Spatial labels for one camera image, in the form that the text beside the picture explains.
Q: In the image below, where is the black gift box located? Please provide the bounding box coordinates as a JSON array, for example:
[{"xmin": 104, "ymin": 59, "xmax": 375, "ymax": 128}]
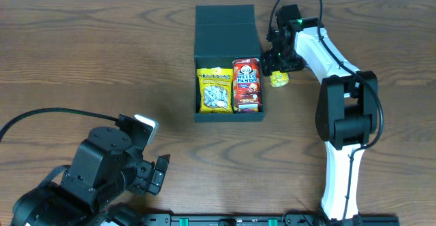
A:
[{"xmin": 193, "ymin": 4, "xmax": 266, "ymax": 123}]

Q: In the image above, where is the red Hello Panda box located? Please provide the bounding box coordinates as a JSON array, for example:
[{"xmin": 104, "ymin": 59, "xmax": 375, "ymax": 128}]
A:
[{"xmin": 232, "ymin": 58, "xmax": 262, "ymax": 113}]

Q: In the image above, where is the small yellow can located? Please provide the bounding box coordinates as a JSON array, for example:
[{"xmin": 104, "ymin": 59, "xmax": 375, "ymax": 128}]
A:
[{"xmin": 270, "ymin": 71, "xmax": 289, "ymax": 88}]

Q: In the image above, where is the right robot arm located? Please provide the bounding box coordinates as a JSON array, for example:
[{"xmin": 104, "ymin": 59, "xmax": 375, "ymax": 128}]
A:
[{"xmin": 262, "ymin": 4, "xmax": 379, "ymax": 225}]

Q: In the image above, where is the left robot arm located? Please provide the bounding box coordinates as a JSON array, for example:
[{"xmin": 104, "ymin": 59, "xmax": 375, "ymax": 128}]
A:
[{"xmin": 11, "ymin": 127, "xmax": 170, "ymax": 225}]

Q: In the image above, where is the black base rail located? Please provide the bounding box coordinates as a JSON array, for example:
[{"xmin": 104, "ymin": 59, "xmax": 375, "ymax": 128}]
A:
[{"xmin": 138, "ymin": 214, "xmax": 400, "ymax": 226}]

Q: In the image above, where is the yellow seed snack bag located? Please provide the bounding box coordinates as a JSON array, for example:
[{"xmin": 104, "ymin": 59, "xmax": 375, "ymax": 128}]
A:
[{"xmin": 196, "ymin": 67, "xmax": 233, "ymax": 114}]

